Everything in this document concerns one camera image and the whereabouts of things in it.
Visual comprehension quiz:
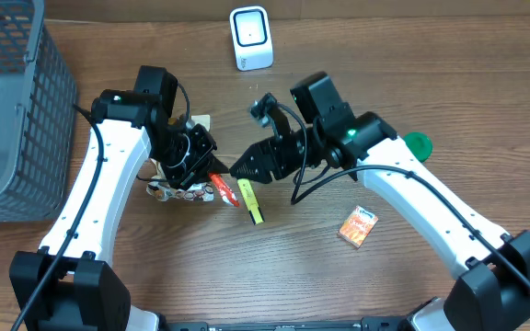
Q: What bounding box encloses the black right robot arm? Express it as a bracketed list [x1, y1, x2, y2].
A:
[230, 72, 530, 330]

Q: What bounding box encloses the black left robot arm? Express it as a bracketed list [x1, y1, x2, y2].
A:
[9, 65, 228, 330]

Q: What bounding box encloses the white barcode scanner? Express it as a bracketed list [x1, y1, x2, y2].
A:
[229, 6, 274, 72]

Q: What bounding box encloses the brown cookie snack bag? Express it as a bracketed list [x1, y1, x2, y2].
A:
[145, 114, 215, 203]

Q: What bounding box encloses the orange Kleenex tissue pack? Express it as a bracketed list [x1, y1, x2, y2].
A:
[338, 206, 378, 248]

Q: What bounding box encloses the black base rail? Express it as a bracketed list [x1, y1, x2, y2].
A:
[154, 313, 490, 331]

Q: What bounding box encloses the green lid glass jar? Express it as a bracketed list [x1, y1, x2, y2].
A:
[403, 132, 433, 163]

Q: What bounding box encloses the yellow black marker pen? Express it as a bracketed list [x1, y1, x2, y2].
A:
[237, 179, 264, 225]

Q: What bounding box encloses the red snack bar wrapper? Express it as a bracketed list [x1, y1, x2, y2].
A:
[208, 173, 240, 207]

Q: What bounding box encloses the grey plastic mesh basket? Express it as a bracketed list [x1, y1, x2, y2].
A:
[0, 0, 78, 222]

